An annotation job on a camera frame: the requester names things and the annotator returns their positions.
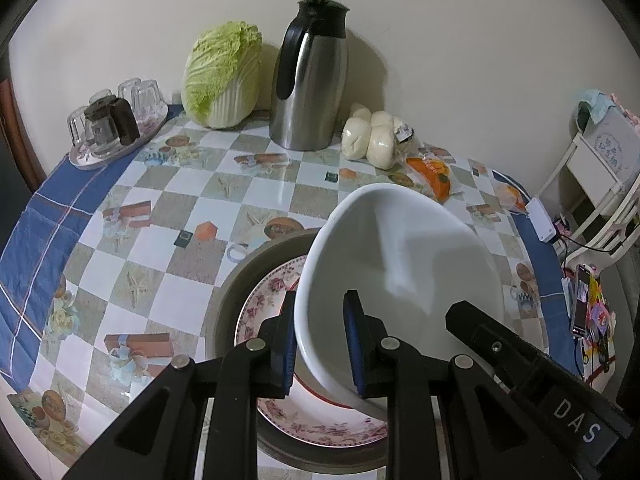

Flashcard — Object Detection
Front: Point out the oval glass tray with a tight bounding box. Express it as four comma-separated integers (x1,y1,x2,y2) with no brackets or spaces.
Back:
68,104,169,171

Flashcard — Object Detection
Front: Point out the napa cabbage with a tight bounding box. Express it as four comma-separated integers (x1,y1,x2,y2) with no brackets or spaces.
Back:
181,21,264,129

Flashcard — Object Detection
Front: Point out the smartphone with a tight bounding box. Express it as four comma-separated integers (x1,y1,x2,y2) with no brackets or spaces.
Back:
571,264,593,338

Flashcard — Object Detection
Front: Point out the white printed box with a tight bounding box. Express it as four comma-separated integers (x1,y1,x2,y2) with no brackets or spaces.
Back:
582,110,640,181

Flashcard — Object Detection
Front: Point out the brown wooden frame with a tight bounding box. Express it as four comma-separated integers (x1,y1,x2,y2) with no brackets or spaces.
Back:
0,77,48,196

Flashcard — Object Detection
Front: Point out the teal cloth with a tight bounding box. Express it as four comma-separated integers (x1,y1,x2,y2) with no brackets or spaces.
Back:
575,89,621,126

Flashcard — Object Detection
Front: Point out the bag of white steamed buns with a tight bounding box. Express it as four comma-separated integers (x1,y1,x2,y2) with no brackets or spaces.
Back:
341,102,418,170

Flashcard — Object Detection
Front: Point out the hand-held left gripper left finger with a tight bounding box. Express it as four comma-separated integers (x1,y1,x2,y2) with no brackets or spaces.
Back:
62,290,299,480

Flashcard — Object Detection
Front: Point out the colourful printed packet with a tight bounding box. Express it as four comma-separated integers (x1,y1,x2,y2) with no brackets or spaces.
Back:
585,272,618,376

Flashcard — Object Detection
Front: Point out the white power box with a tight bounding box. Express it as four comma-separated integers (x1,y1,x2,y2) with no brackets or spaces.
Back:
525,197,558,243

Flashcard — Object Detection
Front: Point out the large white bowl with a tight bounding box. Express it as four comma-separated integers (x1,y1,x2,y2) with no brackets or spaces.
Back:
294,183,507,418

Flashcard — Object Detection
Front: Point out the checkered printed tablecloth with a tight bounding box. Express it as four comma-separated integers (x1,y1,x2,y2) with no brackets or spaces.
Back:
0,102,576,480

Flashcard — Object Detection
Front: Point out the red print bowl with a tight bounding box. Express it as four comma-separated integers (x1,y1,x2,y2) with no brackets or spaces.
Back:
294,372,388,418

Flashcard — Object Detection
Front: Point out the floral rimmed plate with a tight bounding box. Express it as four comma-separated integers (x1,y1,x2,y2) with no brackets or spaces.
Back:
234,255,391,448

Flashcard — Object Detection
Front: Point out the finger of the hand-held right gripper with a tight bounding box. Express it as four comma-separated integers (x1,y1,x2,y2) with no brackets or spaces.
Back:
445,300,545,392

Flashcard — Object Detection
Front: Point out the orange snack packet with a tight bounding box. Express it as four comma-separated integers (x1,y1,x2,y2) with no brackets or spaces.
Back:
495,182,528,213
405,155,463,204

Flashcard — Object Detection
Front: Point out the white chair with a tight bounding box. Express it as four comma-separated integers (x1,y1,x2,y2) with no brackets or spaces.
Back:
535,130,640,256

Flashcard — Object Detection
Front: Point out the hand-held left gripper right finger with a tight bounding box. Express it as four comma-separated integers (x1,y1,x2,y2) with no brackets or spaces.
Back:
342,290,596,480

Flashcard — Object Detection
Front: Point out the black cable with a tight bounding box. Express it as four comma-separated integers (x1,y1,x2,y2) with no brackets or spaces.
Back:
555,230,621,256

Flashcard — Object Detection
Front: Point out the stainless steel thermos jug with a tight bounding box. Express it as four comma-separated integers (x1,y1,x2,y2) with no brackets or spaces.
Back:
269,0,350,151

